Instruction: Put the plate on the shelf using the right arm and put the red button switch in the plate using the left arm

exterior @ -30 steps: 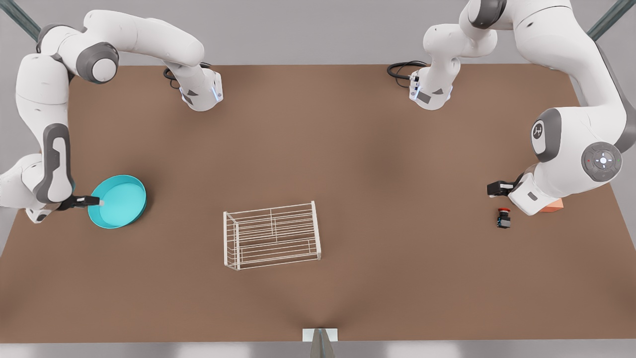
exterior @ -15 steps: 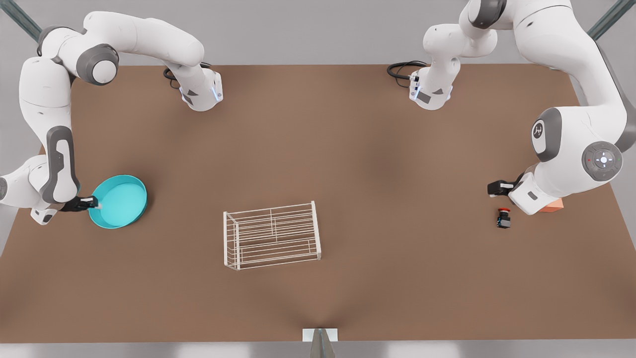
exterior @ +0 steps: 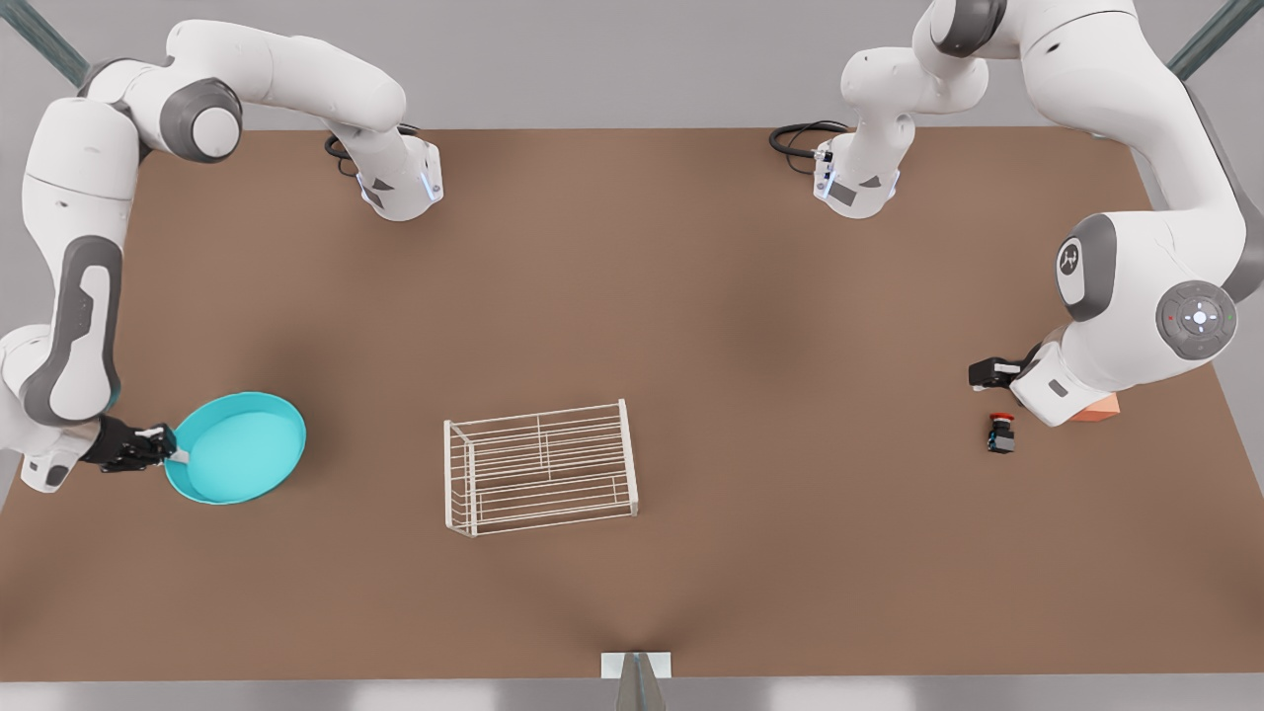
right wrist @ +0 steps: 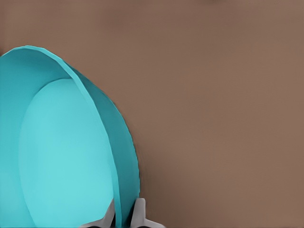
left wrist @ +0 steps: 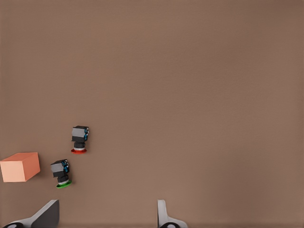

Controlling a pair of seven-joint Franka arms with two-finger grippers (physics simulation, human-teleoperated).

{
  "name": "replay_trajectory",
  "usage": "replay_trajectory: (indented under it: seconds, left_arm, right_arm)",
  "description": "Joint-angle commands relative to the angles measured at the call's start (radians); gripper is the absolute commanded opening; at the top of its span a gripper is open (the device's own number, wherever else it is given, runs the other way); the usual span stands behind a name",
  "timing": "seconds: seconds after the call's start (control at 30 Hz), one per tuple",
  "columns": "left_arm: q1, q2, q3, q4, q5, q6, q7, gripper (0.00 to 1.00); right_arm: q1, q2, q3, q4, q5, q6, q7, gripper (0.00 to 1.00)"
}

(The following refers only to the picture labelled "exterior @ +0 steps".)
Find turquoise plate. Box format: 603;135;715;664
163;392;307;506

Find black cable loop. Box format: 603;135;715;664
769;120;854;179
324;122;424;179

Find white wire shelf rack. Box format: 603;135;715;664
443;399;640;538

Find silver frame post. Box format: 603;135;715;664
0;0;92;88
601;651;672;711
1166;0;1264;81

